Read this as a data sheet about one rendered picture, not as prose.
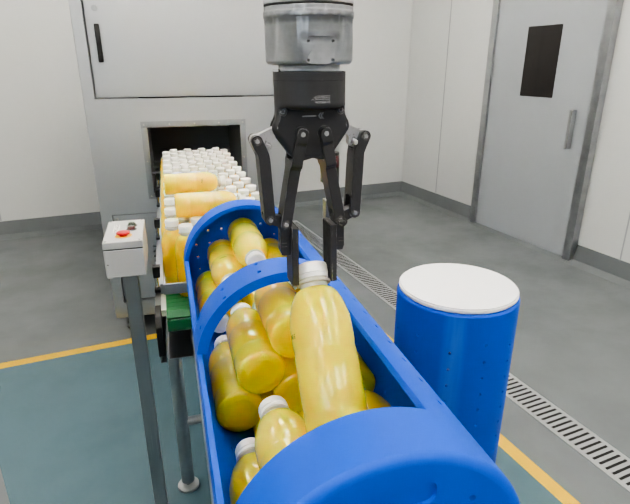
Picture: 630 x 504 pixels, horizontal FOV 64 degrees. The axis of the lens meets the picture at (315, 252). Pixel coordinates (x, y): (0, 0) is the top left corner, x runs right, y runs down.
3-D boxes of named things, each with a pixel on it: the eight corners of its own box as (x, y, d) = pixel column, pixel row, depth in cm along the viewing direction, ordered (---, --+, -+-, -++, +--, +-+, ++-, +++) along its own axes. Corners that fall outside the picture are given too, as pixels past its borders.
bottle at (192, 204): (175, 215, 154) (239, 210, 159) (176, 220, 147) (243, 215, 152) (173, 191, 152) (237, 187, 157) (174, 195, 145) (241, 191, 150)
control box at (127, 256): (107, 279, 134) (101, 242, 130) (113, 253, 152) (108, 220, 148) (146, 275, 136) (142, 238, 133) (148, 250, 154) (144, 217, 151)
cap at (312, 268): (322, 283, 63) (319, 269, 63) (333, 273, 59) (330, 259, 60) (292, 285, 61) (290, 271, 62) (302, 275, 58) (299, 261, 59)
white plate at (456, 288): (546, 296, 115) (546, 301, 115) (467, 256, 139) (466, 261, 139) (445, 319, 105) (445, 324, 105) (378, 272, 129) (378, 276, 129)
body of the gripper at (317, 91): (276, 69, 48) (279, 167, 51) (360, 68, 50) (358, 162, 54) (262, 68, 55) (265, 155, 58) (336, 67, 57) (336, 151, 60)
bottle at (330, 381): (358, 442, 59) (329, 284, 65) (386, 442, 53) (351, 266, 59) (300, 454, 57) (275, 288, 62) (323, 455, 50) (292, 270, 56)
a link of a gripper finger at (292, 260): (298, 228, 57) (292, 228, 56) (299, 285, 59) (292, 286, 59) (292, 220, 59) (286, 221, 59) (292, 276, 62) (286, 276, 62)
